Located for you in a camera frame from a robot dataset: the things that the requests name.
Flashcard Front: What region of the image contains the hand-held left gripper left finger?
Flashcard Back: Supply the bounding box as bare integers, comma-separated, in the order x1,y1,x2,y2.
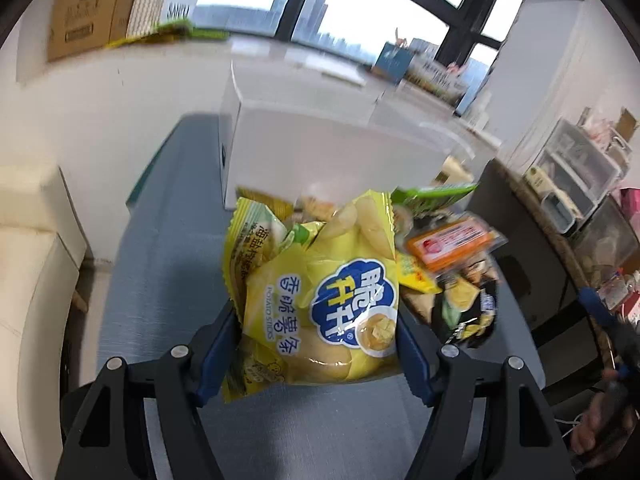
54,299,246,480

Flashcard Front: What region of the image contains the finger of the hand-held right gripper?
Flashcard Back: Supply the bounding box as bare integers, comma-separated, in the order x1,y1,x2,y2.
577,285,626,342

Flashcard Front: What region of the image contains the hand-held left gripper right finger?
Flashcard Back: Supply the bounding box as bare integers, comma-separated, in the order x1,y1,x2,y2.
395,307,576,480

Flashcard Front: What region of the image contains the black and yellow snack packet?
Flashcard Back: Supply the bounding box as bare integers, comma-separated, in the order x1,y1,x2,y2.
405,259,501,349

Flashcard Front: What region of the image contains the small yellow snack packet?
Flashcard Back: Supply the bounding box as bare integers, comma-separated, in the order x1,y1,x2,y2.
397,252,442,294

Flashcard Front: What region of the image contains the yellow potato stick bag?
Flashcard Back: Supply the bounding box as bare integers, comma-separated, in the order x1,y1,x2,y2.
240,190,401,386

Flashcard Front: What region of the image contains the orange snack packet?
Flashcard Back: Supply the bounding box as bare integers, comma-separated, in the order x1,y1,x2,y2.
405,212,502,273

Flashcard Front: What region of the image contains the green snack packet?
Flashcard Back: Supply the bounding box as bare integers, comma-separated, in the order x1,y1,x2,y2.
392,183,478,208

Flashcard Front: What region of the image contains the white storage box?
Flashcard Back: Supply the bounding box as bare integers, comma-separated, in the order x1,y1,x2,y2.
218,60,501,211

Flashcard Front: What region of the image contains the person's right hand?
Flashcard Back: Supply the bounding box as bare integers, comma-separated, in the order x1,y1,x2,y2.
570,367,640,476

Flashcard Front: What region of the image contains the dark wooden side table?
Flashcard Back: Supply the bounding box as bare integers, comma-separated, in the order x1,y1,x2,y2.
465,160,617,392

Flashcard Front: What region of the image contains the clear container with black rim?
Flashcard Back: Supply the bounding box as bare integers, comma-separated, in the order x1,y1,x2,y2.
542,191,584,237

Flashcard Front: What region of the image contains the pink box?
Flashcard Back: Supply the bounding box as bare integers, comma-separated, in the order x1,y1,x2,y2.
619,187,640,223

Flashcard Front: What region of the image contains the clear plastic drawer unit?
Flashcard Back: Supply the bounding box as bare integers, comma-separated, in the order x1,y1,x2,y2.
530,119,632,236

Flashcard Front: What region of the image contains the cream patterned box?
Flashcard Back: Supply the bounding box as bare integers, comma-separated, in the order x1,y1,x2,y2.
524,164,552,197

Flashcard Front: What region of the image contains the small open cardboard box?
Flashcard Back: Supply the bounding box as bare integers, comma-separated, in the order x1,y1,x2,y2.
617,107,640,137

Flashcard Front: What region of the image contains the cream armchair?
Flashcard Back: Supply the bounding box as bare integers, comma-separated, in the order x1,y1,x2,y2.
0,165,90,463

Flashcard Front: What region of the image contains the colourful printed box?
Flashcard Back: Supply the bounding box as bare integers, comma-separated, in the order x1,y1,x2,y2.
405,52,472,107

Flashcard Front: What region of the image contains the blue box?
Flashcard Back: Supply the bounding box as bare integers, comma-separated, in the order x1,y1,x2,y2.
372,40,416,84

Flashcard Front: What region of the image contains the green and yellow packet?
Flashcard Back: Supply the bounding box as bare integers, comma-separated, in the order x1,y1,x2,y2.
105,19,231,50

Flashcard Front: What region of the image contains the brown cardboard box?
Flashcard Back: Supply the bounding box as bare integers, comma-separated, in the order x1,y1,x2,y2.
47,0,148,63

